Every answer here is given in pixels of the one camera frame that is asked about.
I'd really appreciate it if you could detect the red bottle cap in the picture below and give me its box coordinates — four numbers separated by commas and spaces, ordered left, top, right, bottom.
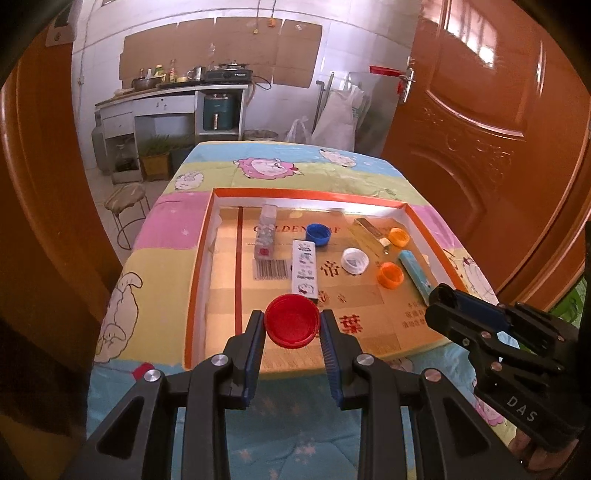
264, 294, 321, 349

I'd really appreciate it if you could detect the black gas stove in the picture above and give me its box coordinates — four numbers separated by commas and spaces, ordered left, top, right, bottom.
205, 62, 254, 84

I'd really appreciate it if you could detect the white patterned box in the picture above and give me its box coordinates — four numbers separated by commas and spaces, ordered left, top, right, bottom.
291, 240, 320, 301

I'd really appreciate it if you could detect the teal air fryer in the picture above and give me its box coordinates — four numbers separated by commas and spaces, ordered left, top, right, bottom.
202, 92, 234, 131

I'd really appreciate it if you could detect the blue bottle cap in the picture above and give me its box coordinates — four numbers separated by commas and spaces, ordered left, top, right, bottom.
305, 223, 332, 247

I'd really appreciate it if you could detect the grey gas cylinder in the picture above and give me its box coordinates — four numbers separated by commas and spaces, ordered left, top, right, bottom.
91, 124, 109, 174

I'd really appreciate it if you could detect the light blue tube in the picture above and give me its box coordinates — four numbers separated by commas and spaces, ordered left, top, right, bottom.
398, 250, 437, 305

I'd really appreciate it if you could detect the clear plastic box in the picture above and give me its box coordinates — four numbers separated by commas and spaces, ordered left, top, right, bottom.
254, 204, 279, 261

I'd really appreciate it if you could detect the planter box with grass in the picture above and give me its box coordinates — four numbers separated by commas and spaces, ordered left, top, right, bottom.
136, 134, 195, 181

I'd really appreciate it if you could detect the grey kitchen counter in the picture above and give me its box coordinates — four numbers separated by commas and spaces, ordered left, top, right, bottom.
95, 82, 250, 141

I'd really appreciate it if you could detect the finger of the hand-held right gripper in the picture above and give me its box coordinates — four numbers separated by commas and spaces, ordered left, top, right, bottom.
429, 283, 578, 357
424, 301, 565, 376

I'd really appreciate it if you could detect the orange-rimmed cardboard tray box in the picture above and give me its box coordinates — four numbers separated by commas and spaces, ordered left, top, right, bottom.
183, 187, 469, 372

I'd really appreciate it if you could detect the brown wooden door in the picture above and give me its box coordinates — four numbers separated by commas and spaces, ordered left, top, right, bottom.
381, 0, 591, 315
0, 18, 127, 370

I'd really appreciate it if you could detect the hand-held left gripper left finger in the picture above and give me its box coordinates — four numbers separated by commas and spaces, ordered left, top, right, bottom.
60, 310, 267, 480

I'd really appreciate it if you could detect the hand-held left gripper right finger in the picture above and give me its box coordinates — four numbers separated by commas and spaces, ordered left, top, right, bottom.
320, 309, 532, 480

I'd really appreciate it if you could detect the gold rectangular box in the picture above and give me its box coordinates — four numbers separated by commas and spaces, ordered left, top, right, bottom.
351, 217, 393, 254

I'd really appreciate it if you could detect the clear plastic bag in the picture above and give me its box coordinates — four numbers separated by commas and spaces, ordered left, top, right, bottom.
284, 117, 311, 144

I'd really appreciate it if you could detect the white sack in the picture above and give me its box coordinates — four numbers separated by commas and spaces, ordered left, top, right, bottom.
311, 85, 365, 148

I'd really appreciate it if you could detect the cardboard sheet on wall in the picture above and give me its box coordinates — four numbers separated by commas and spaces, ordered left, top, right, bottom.
119, 18, 323, 89

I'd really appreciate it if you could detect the white bottle cap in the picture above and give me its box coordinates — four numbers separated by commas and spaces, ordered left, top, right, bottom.
341, 248, 370, 276

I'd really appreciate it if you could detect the round metal stool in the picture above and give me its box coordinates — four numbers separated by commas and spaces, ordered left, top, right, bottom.
104, 183, 149, 251

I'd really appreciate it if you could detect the person's right hand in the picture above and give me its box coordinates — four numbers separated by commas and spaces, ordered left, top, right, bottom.
508, 431, 561, 469

